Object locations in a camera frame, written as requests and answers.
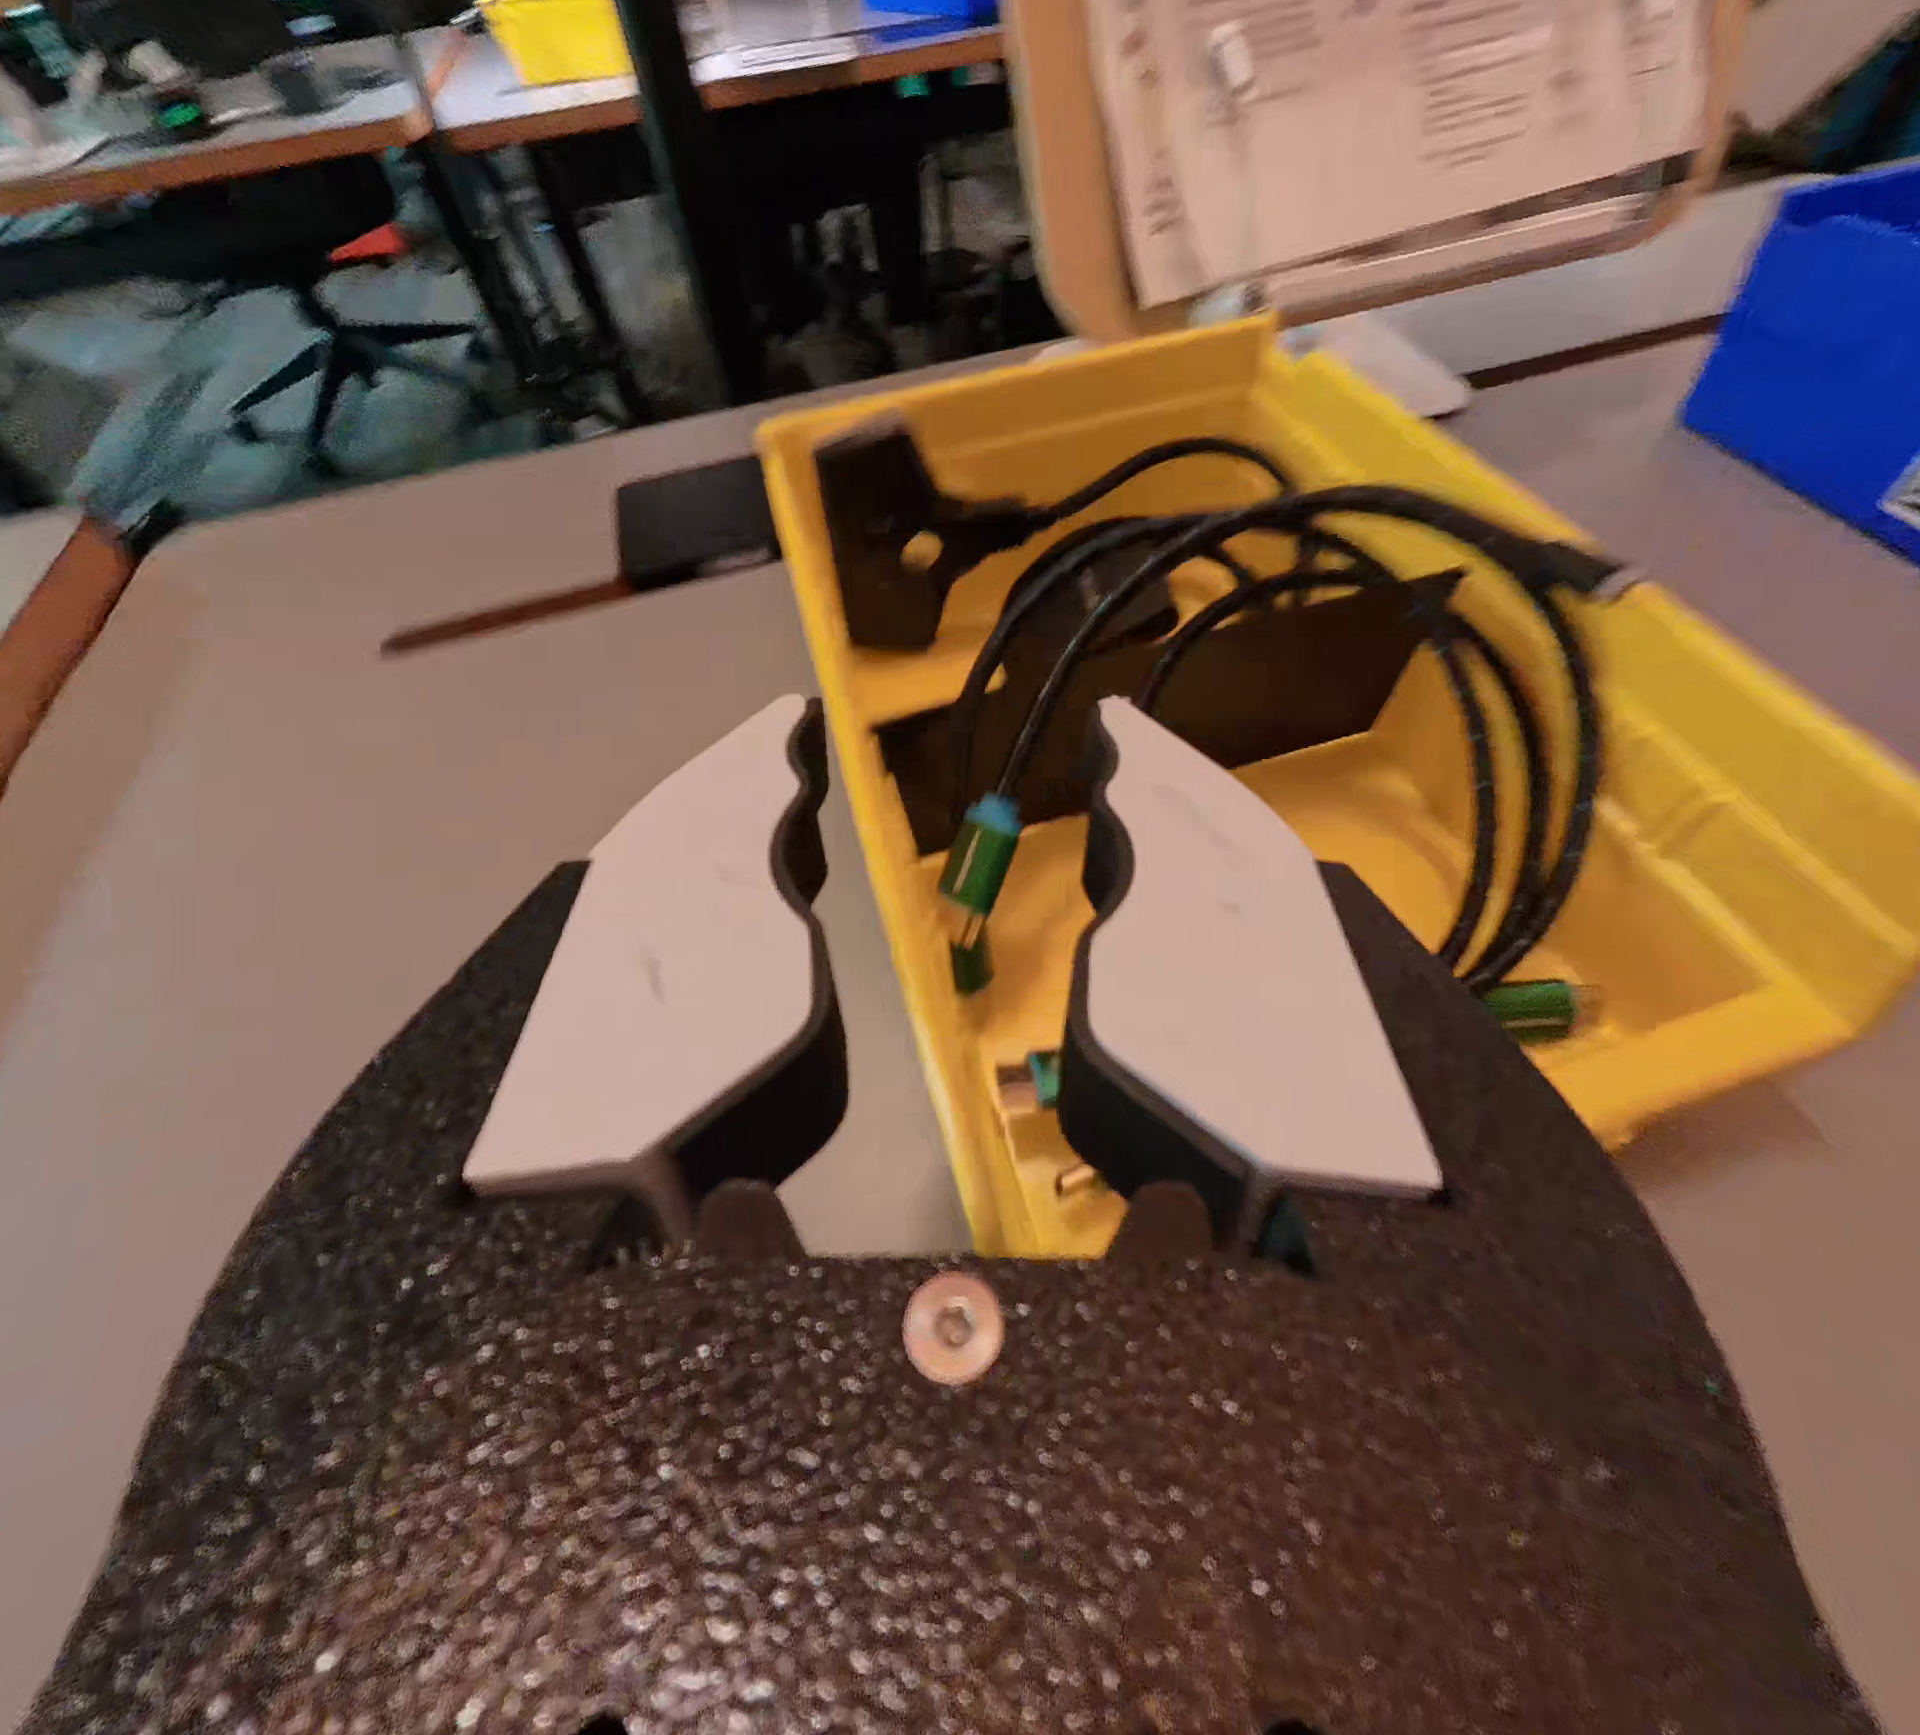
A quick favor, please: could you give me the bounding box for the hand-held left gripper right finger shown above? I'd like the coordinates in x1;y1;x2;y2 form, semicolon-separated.
1056;694;1447;1248

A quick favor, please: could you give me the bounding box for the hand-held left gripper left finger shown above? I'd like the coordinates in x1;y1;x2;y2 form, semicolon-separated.
459;692;853;1234

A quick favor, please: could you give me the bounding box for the yellow storage bin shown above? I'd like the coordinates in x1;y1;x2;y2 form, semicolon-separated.
755;313;1920;1258

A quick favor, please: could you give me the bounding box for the grey desk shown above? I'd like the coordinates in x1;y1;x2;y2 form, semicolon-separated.
0;165;1920;1735

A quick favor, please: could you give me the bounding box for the black bin divider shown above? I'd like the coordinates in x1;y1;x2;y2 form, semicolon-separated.
873;568;1469;868

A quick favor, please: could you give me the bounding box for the white stand base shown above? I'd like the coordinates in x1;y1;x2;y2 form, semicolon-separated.
1190;286;1474;420

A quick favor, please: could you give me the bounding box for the wooden clipboard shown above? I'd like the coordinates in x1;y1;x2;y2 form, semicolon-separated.
973;0;1788;342

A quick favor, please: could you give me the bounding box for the blue storage bin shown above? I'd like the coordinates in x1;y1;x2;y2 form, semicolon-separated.
1681;165;1920;558

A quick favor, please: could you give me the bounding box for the background work table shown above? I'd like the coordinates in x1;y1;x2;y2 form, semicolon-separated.
0;26;437;214
428;11;1010;154

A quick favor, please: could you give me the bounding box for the black office chair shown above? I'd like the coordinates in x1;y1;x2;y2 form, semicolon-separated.
0;151;504;476

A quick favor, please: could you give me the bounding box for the small yellow background bin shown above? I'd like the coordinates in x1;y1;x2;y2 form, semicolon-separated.
476;0;637;88

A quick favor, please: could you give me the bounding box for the instruction paper sheet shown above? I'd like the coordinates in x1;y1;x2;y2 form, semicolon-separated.
1056;0;1722;310

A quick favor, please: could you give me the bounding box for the grey panel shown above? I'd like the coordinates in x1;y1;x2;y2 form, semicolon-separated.
1730;0;1920;137

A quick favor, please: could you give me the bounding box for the black smooth cable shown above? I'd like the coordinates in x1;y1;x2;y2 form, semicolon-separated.
1020;437;1352;655

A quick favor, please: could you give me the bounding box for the black post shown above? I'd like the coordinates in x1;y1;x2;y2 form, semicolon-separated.
576;0;759;404

